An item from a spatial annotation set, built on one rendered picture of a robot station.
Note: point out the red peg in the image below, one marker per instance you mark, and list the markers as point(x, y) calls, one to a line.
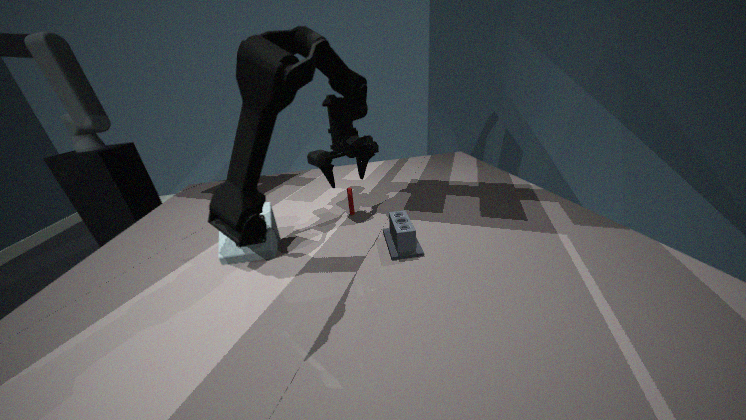
point(350, 201)

